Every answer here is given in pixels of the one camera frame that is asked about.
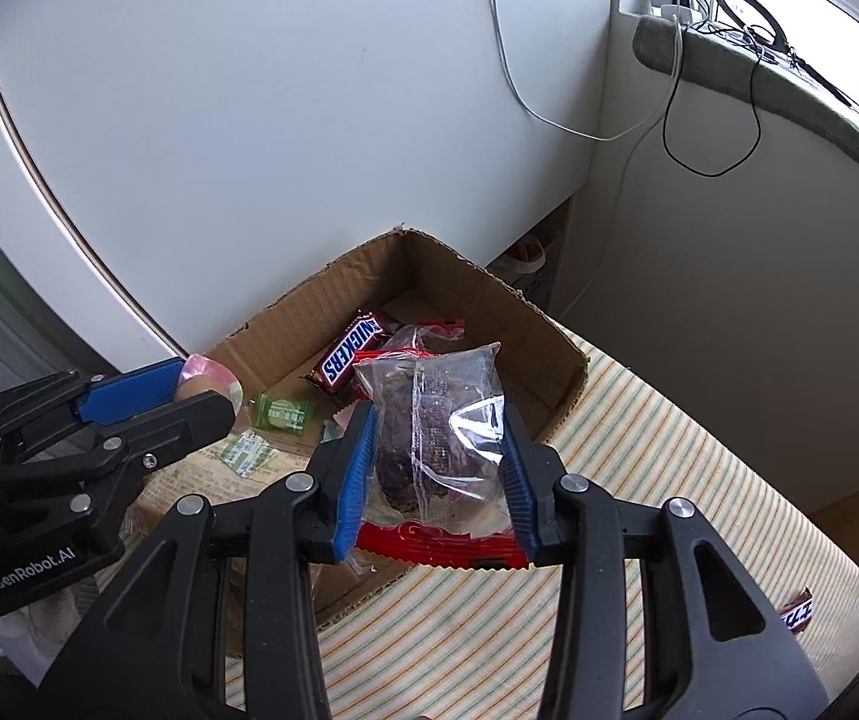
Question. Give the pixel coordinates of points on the dark cake bag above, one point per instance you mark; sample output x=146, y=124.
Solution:
x=440, y=334
x=437, y=427

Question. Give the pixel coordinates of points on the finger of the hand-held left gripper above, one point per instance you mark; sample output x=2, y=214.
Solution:
x=189, y=420
x=129, y=394

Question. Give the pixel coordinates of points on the white cabinet panel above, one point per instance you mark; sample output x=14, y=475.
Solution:
x=249, y=127

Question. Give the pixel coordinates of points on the green checkered packet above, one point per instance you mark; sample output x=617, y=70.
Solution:
x=245, y=454

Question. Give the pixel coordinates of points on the striped bed sheet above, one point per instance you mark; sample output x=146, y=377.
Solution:
x=662, y=450

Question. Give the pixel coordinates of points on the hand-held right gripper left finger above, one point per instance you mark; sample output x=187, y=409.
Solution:
x=358, y=480

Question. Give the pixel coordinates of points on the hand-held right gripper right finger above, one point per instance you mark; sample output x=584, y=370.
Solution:
x=519, y=480

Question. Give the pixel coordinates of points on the large brown chocolate bar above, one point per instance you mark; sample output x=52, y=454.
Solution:
x=797, y=615

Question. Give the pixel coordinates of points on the red and white shoe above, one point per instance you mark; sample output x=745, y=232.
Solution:
x=523, y=255

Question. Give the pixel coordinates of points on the slim green candy packet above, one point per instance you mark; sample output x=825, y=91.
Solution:
x=283, y=414

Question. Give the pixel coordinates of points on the brown cardboard box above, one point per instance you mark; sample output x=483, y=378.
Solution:
x=429, y=277

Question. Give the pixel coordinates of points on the small brown chocolate bar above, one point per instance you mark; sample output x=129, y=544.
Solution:
x=347, y=356

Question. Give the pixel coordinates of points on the grey-green window sill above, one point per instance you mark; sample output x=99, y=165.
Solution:
x=774, y=82

